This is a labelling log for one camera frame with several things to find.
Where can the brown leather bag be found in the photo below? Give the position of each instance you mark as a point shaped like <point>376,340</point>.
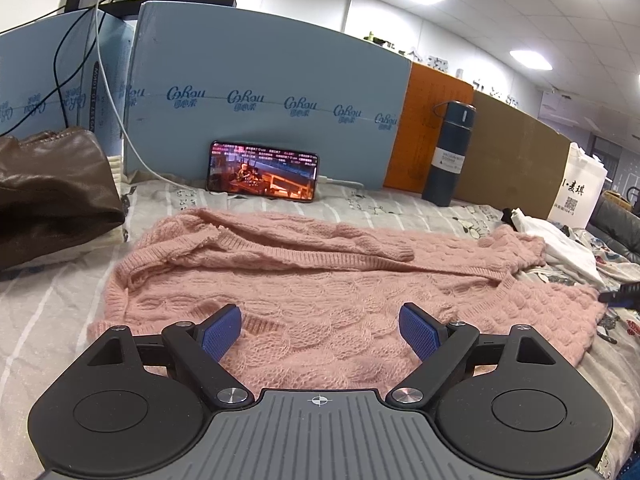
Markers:
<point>50,195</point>

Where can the white garment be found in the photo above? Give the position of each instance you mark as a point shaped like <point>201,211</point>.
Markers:
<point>560,245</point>

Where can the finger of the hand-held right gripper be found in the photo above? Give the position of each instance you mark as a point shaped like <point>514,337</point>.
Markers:
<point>619,296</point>

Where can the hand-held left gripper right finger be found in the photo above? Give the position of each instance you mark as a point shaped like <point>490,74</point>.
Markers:
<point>418,333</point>

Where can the dark blue thermos bottle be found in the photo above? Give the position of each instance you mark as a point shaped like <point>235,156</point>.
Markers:
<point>449,160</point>

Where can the small blue foam board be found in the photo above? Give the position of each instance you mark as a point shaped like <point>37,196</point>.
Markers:
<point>35,80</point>

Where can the brown cardboard board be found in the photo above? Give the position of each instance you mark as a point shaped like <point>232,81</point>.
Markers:
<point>515,155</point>

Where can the black smartphone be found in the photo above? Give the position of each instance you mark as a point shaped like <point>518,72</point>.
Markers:
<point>264,172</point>

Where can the large blue foam board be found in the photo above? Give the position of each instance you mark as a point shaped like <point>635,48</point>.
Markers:
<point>265,85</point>

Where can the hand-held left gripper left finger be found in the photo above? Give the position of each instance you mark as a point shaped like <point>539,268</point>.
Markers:
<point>223,334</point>

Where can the white tote bag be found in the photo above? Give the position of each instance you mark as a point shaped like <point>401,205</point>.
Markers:
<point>580,185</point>

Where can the black sofa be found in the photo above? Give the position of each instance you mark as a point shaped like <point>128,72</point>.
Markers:
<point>617,225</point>

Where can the pink knit sweater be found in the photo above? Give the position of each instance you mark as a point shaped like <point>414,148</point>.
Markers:
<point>320,290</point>

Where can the orange board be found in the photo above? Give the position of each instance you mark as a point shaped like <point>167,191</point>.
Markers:
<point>425,135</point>

